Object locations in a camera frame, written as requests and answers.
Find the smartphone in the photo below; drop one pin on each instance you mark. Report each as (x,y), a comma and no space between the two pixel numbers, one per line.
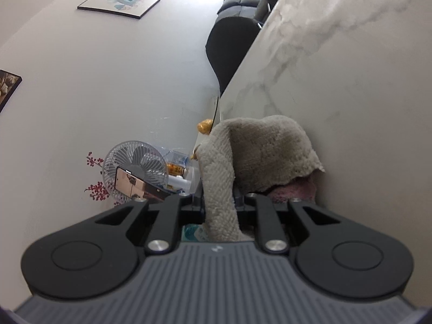
(135,184)

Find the red berry branch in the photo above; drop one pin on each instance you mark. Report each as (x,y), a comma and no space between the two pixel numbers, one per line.
(98,189)

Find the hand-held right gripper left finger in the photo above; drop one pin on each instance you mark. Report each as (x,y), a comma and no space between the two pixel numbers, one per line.
(199,206)

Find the black dining chair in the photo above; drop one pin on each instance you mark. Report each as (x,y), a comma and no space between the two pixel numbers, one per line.
(229,50)

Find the black framed wall picture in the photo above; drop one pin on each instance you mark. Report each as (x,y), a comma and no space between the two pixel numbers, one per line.
(118,3)

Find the brown food piece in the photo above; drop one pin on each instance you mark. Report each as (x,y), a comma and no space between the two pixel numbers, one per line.
(194,155)

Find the beige towel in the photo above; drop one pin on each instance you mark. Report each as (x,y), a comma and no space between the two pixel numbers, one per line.
(270,148)

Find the clear plastic bottle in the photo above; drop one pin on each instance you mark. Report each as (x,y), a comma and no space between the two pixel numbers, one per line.
(184,184)

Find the white plate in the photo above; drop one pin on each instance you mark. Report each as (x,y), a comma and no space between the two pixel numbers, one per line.
(216,114)

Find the white table fan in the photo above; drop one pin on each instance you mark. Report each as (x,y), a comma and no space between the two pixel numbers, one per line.
(135,155)

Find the brown wall picture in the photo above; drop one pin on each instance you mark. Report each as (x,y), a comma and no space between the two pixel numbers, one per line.
(7,89)

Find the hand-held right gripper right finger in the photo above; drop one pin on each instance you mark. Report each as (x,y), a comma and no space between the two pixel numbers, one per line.
(239,204)

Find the yellow label glass jar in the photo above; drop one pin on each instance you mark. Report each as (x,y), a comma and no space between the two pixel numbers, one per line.
(176,169)

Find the yellow food piece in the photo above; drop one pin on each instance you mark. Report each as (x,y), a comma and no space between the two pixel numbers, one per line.
(205,126)

